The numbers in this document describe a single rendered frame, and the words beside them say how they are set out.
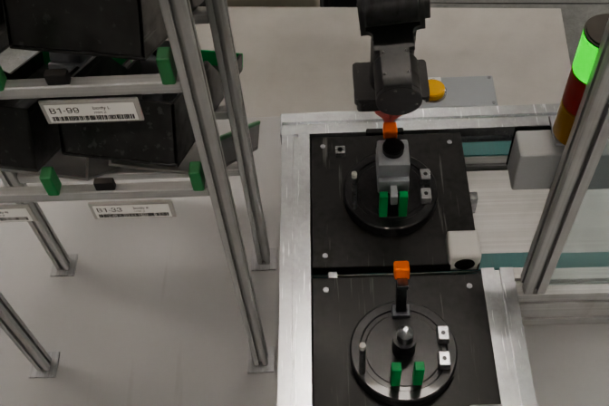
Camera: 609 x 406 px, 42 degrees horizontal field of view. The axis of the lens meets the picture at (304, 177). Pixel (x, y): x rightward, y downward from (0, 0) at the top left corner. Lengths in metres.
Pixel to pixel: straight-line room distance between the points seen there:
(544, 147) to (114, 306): 0.70
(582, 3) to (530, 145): 2.11
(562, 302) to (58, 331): 0.75
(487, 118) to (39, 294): 0.77
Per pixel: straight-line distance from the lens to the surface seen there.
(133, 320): 1.28
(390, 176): 1.13
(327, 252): 1.17
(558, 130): 0.93
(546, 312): 1.23
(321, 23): 1.63
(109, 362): 1.26
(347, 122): 1.33
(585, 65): 0.85
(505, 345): 1.13
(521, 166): 0.96
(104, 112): 0.74
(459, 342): 1.11
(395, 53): 0.98
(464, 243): 1.16
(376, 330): 1.09
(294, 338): 1.13
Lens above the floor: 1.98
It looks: 54 degrees down
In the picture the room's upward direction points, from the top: 5 degrees counter-clockwise
